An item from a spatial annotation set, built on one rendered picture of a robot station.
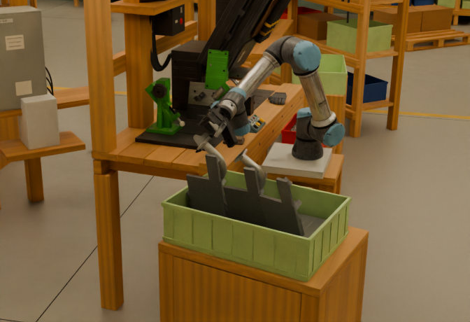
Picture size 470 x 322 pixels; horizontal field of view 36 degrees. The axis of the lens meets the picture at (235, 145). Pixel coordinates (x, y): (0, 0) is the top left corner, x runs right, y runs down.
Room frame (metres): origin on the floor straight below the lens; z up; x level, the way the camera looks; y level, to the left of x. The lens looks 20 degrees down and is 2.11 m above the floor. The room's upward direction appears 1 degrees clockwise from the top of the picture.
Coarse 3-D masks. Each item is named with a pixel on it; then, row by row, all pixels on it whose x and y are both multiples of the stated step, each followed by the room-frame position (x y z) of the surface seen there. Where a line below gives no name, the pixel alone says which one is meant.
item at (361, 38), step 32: (320, 0) 6.45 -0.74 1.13; (352, 0) 6.13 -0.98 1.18; (384, 0) 6.13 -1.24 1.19; (320, 32) 6.67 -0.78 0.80; (352, 32) 6.15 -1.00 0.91; (384, 32) 6.27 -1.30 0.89; (352, 64) 6.01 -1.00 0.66; (352, 96) 6.04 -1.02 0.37; (384, 96) 6.30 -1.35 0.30; (352, 128) 6.01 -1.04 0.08
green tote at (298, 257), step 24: (264, 192) 2.74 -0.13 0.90; (312, 192) 2.64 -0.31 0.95; (168, 216) 2.49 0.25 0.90; (192, 216) 2.44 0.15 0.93; (216, 216) 2.38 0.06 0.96; (336, 216) 2.44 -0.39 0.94; (168, 240) 2.49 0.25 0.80; (192, 240) 2.44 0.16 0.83; (216, 240) 2.39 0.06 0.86; (240, 240) 2.34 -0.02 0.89; (264, 240) 2.29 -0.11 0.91; (288, 240) 2.25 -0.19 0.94; (312, 240) 2.22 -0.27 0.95; (336, 240) 2.46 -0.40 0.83; (264, 264) 2.29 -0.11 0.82; (288, 264) 2.25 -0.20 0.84; (312, 264) 2.25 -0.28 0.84
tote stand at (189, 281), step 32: (160, 256) 2.49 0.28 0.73; (192, 256) 2.41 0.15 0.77; (352, 256) 2.46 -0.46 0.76; (160, 288) 2.49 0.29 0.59; (192, 288) 2.42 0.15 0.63; (224, 288) 2.35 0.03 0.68; (256, 288) 2.29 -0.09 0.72; (288, 288) 2.23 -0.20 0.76; (320, 288) 2.17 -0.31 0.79; (352, 288) 2.49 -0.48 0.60; (160, 320) 2.49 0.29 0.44; (192, 320) 2.42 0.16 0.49; (224, 320) 2.35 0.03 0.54; (256, 320) 2.28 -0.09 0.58; (288, 320) 2.22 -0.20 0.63; (320, 320) 2.19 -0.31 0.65; (352, 320) 2.52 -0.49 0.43
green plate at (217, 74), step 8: (208, 56) 3.75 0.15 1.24; (216, 56) 3.74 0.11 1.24; (224, 56) 3.73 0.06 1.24; (208, 64) 3.74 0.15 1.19; (216, 64) 3.73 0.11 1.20; (224, 64) 3.71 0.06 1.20; (208, 72) 3.73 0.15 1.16; (216, 72) 3.72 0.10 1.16; (224, 72) 3.70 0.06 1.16; (208, 80) 3.72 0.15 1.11; (216, 80) 3.70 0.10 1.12; (224, 80) 3.69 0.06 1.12; (208, 88) 3.70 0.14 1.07; (216, 88) 3.69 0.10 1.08
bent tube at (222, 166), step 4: (208, 136) 2.55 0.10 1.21; (204, 140) 2.56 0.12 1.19; (200, 144) 2.56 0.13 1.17; (204, 144) 2.52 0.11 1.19; (208, 144) 2.54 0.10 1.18; (204, 148) 2.54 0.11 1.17; (208, 148) 2.53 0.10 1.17; (212, 148) 2.54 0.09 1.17; (208, 152) 2.53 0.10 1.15; (212, 152) 2.53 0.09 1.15; (216, 152) 2.54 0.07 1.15; (220, 156) 2.53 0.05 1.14; (220, 160) 2.53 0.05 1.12; (224, 160) 2.54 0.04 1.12; (220, 164) 2.53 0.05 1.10; (224, 164) 2.53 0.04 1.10; (220, 168) 2.53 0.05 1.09; (224, 168) 2.53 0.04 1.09; (220, 172) 2.54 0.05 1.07; (224, 172) 2.54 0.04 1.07; (220, 176) 2.55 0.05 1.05; (224, 176) 2.55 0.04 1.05
